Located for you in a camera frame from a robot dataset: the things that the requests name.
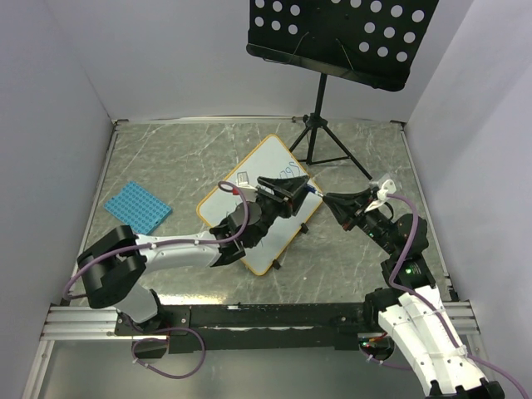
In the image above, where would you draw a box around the blue studded building plate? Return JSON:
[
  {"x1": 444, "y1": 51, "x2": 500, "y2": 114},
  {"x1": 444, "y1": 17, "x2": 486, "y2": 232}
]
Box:
[{"x1": 104, "y1": 181, "x2": 172, "y2": 235}]

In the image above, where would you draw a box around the yellow framed whiteboard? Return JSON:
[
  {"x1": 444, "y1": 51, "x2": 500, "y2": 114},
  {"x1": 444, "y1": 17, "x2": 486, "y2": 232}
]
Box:
[{"x1": 196, "y1": 135, "x2": 323, "y2": 276}]

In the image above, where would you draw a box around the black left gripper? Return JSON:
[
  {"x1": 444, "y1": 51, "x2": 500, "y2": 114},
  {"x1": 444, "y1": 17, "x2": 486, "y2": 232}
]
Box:
[{"x1": 248, "y1": 176, "x2": 311, "y2": 248}]

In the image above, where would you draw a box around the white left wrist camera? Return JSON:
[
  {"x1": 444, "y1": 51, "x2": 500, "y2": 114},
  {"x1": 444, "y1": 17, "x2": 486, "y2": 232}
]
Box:
[{"x1": 235, "y1": 171, "x2": 258, "y2": 201}]

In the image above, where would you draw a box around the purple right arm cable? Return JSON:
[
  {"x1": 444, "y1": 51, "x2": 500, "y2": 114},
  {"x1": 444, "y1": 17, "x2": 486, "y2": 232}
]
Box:
[{"x1": 365, "y1": 194, "x2": 525, "y2": 399}]

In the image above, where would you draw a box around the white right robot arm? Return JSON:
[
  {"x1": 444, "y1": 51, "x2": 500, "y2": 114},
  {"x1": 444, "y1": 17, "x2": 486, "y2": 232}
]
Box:
[{"x1": 323, "y1": 188, "x2": 505, "y2": 398}]

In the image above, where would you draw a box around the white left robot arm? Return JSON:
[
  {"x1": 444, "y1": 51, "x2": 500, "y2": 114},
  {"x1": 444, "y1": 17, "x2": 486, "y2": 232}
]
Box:
[{"x1": 74, "y1": 175, "x2": 309, "y2": 334}]

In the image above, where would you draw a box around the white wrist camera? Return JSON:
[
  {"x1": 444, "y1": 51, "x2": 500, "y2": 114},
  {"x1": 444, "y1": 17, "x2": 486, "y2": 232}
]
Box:
[
  {"x1": 365, "y1": 174, "x2": 397, "y2": 212},
  {"x1": 235, "y1": 171, "x2": 258, "y2": 201}
]

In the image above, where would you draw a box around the black perforated music stand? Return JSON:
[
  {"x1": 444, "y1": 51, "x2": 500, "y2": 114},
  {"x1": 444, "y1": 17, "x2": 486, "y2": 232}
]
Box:
[{"x1": 246, "y1": 0, "x2": 438, "y2": 179}]

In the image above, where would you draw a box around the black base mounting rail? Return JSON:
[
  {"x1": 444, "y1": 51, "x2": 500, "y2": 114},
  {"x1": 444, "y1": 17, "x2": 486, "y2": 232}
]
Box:
[{"x1": 115, "y1": 303, "x2": 384, "y2": 354}]

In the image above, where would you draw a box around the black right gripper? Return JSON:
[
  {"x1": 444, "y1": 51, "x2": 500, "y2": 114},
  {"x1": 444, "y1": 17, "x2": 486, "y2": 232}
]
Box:
[{"x1": 323, "y1": 187, "x2": 399, "y2": 256}]

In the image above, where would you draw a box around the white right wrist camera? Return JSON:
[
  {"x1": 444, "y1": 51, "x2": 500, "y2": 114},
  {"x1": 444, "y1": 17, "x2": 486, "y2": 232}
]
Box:
[{"x1": 365, "y1": 174, "x2": 397, "y2": 212}]

